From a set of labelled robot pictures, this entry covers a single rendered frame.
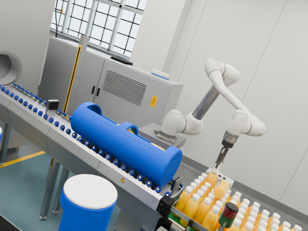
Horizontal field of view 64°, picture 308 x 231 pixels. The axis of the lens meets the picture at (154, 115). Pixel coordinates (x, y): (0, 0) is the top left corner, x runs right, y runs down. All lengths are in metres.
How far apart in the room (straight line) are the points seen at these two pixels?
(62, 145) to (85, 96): 1.79
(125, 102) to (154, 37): 1.42
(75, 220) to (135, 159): 0.58
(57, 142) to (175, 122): 1.02
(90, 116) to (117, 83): 1.63
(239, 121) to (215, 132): 2.81
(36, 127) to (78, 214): 1.25
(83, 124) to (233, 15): 3.19
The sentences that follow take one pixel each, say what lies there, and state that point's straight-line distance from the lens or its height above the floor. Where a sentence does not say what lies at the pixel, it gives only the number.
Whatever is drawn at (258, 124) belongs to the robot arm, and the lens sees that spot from 1.73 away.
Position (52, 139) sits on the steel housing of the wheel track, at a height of 0.84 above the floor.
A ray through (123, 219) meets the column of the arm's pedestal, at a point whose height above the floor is 0.17.
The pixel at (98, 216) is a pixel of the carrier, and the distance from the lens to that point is 1.31.
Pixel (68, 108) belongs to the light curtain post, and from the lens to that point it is 2.74.
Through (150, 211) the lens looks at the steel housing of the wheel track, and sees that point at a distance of 1.76.
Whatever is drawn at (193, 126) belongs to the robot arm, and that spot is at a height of 1.27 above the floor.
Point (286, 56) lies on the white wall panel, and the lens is 4.30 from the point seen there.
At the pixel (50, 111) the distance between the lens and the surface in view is 2.43.
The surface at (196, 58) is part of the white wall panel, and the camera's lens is 4.41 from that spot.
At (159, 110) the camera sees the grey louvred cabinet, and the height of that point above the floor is 1.07.
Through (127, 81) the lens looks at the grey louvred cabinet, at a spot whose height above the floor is 1.26.
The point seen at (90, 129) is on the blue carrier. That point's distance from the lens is 1.90.
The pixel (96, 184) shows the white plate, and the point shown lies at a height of 1.04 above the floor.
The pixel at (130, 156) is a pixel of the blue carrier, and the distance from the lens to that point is 1.70.
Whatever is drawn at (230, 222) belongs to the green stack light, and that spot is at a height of 1.20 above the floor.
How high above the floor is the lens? 1.82
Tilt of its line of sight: 15 degrees down
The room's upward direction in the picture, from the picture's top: 19 degrees clockwise
